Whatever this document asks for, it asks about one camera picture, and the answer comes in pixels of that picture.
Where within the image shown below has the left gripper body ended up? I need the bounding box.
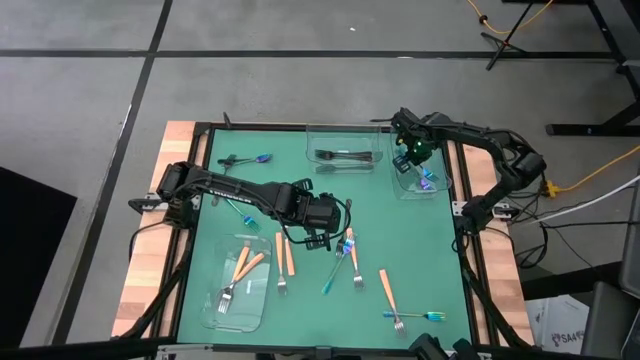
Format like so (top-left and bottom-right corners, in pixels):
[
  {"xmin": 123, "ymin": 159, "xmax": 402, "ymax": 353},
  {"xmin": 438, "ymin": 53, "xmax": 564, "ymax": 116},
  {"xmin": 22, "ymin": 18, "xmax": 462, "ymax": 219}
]
[{"xmin": 301, "ymin": 192, "xmax": 346, "ymax": 236}]

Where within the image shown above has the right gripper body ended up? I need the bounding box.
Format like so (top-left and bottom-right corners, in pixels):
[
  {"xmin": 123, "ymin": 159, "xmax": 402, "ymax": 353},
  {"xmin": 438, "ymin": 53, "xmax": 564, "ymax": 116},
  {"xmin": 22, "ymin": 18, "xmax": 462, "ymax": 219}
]
[{"xmin": 390, "ymin": 107, "xmax": 439, "ymax": 147}]

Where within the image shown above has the clear plastic bin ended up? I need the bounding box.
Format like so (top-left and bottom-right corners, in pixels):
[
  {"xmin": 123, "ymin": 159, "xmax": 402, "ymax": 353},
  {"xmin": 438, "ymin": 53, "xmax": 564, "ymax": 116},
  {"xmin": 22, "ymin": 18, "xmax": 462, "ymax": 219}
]
[
  {"xmin": 388, "ymin": 130, "xmax": 454, "ymax": 202},
  {"xmin": 199, "ymin": 233, "xmax": 275, "ymax": 334},
  {"xmin": 304, "ymin": 123, "xmax": 385, "ymax": 176}
]

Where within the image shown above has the black tripod stand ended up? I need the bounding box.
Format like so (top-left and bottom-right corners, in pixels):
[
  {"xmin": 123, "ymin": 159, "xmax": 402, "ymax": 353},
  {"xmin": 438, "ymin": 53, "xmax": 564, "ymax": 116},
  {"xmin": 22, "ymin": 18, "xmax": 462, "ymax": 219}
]
[{"xmin": 480, "ymin": 0, "xmax": 536, "ymax": 71}]

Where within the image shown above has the black desk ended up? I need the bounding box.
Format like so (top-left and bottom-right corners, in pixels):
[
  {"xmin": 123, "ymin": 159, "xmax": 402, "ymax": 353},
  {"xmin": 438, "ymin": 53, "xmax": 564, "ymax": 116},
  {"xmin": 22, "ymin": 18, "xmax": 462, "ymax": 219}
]
[{"xmin": 502, "ymin": 0, "xmax": 640, "ymax": 137}]

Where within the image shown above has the white cardboard box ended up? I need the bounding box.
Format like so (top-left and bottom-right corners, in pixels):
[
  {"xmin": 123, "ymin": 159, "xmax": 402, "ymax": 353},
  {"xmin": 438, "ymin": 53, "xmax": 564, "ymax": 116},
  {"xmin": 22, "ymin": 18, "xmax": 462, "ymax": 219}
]
[{"xmin": 524, "ymin": 294, "xmax": 591, "ymax": 356}]

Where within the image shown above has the black floor mat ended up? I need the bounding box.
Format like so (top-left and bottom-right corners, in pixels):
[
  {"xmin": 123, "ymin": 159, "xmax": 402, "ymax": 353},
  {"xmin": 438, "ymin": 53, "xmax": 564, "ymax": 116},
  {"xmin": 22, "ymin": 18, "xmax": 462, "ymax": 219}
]
[{"xmin": 0, "ymin": 166, "xmax": 79, "ymax": 349}]

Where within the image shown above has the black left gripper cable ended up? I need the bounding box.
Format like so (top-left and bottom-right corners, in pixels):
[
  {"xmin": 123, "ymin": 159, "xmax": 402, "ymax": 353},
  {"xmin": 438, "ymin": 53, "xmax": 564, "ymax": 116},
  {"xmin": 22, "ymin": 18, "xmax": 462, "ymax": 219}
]
[{"xmin": 277, "ymin": 195, "xmax": 353, "ymax": 247}]

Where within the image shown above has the black table frame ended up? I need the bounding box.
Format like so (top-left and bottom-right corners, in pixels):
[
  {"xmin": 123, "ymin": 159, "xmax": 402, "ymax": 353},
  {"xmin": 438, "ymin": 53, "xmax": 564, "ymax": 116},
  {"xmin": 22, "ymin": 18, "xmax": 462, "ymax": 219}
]
[{"xmin": 112, "ymin": 112, "xmax": 539, "ymax": 360}]

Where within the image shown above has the yellow extension cord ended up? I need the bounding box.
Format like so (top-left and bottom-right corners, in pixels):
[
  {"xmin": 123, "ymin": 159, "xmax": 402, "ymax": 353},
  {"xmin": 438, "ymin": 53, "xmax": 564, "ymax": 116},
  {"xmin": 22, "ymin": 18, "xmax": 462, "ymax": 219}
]
[
  {"xmin": 466, "ymin": 0, "xmax": 555, "ymax": 36},
  {"xmin": 542, "ymin": 144, "xmax": 640, "ymax": 197}
]

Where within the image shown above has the white floor cable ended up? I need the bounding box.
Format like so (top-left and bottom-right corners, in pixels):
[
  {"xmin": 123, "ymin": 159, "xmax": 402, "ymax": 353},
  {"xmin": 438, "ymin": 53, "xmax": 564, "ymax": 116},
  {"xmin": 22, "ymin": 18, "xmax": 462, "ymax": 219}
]
[{"xmin": 529, "ymin": 174, "xmax": 640, "ymax": 225}]

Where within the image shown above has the black floor cable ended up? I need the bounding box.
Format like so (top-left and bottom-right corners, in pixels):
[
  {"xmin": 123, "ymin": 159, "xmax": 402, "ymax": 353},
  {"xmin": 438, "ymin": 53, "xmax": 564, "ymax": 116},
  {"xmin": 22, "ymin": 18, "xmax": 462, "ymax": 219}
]
[{"xmin": 512, "ymin": 192, "xmax": 640, "ymax": 269}]

